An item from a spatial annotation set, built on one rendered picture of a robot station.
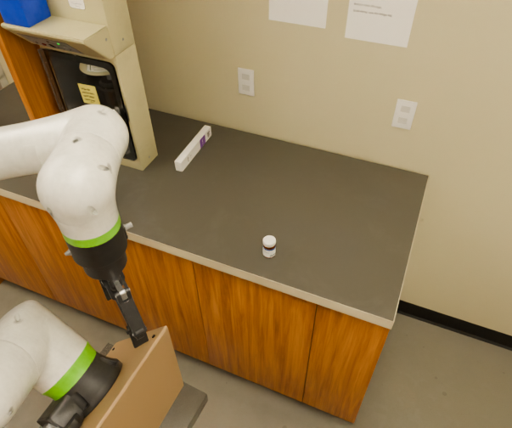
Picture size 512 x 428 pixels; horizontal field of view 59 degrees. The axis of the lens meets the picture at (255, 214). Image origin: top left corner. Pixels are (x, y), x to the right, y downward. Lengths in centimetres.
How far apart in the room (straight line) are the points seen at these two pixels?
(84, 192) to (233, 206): 101
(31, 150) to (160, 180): 100
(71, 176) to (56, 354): 44
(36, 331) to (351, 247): 97
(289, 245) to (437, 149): 69
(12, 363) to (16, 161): 35
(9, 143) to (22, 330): 35
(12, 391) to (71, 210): 36
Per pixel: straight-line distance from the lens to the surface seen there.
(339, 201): 166
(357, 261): 148
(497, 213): 199
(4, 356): 93
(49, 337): 100
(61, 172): 67
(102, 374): 103
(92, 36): 150
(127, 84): 165
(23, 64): 183
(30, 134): 82
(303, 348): 172
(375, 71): 170
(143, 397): 105
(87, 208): 68
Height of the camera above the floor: 206
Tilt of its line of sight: 45 degrees down
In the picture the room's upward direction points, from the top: 1 degrees counter-clockwise
